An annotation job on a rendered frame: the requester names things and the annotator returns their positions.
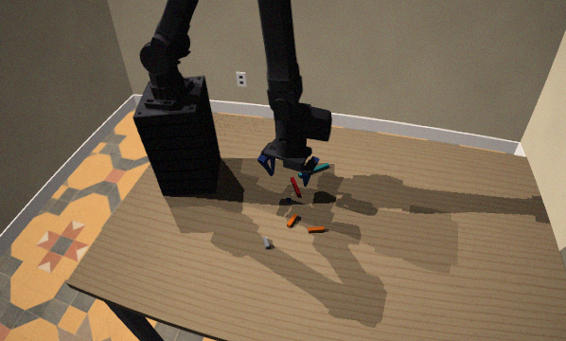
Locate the turquoise rod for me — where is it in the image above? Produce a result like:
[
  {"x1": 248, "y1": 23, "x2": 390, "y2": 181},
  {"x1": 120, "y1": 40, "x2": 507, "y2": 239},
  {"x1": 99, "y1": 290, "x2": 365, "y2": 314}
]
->
[{"x1": 298, "y1": 163, "x2": 329, "y2": 178}]

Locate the orange rod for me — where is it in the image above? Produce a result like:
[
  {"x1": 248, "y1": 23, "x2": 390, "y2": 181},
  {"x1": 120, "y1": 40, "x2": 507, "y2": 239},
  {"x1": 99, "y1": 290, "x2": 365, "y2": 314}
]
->
[
  {"x1": 287, "y1": 214, "x2": 297, "y2": 227},
  {"x1": 308, "y1": 226, "x2": 325, "y2": 233}
]

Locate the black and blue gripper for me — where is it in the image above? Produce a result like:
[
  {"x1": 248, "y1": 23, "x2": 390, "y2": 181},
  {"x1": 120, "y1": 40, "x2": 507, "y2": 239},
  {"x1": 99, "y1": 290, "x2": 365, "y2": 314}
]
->
[{"x1": 257, "y1": 134, "x2": 319, "y2": 187}]

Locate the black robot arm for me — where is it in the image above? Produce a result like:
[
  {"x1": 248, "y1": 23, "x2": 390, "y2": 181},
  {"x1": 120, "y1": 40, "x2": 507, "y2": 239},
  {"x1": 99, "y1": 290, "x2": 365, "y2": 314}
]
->
[{"x1": 140, "y1": 0, "x2": 332, "y2": 153}]

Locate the red rod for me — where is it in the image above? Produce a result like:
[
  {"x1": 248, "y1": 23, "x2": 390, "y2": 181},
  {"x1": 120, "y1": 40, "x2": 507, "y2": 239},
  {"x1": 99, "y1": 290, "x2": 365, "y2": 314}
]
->
[{"x1": 291, "y1": 177, "x2": 301, "y2": 197}]

